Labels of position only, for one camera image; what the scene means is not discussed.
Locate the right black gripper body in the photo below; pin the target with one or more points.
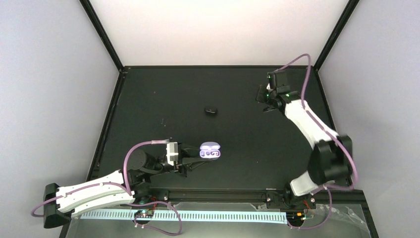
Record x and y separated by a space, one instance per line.
264 98

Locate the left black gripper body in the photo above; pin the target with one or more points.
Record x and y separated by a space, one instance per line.
181 167

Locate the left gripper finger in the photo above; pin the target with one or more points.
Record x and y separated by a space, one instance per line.
189 164
189 150

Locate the lavender earbud charging case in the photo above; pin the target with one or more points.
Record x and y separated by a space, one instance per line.
210 150

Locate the black earbud charging case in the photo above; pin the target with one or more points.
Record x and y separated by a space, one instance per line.
210 110

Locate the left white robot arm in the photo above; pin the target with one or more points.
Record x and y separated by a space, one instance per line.
127 185

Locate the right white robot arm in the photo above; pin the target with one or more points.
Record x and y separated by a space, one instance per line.
330 156

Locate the small circuit board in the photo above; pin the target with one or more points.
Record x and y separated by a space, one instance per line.
144 214

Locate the clear plastic bag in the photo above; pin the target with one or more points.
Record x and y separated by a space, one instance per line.
346 215

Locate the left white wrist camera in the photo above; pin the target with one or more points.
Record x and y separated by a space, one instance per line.
172 153

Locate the white slotted cable duct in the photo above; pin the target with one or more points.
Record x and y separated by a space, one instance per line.
191 216

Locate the black front rail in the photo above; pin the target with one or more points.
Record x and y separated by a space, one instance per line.
273 198

